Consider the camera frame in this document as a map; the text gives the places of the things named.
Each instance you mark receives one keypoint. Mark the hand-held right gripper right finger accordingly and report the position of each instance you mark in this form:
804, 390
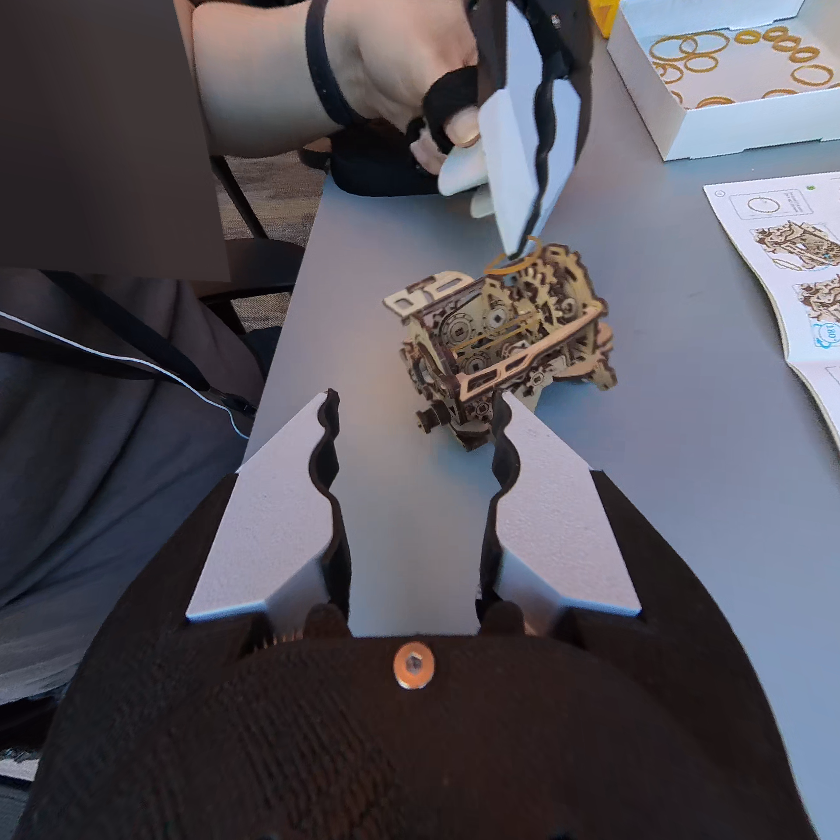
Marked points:
558, 538

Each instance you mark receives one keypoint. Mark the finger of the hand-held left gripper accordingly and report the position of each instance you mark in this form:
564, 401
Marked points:
518, 164
572, 118

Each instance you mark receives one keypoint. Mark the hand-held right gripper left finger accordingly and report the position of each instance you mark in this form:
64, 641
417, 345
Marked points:
262, 525

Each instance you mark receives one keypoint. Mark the yellow rubber band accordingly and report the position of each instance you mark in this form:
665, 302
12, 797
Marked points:
502, 271

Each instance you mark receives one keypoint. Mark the wooden mechanical model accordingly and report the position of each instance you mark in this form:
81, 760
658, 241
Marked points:
499, 341

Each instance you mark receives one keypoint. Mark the person's left forearm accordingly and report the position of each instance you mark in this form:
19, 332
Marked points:
256, 79

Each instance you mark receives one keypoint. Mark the person's left hand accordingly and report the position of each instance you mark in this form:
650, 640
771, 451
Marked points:
394, 59

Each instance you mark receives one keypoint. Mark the yellow plastic bin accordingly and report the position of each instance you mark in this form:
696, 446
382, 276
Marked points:
605, 16

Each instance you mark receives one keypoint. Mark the white cardboard box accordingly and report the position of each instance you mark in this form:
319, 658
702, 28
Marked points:
722, 131

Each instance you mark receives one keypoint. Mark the person's clothing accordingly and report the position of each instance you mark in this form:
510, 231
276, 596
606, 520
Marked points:
98, 492

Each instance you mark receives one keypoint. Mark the instruction booklet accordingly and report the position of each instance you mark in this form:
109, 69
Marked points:
754, 262

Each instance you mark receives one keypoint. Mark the pile of yellow rubber bands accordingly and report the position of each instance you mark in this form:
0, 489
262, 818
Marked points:
804, 54

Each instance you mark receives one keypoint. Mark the black chair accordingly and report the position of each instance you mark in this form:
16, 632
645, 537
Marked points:
262, 262

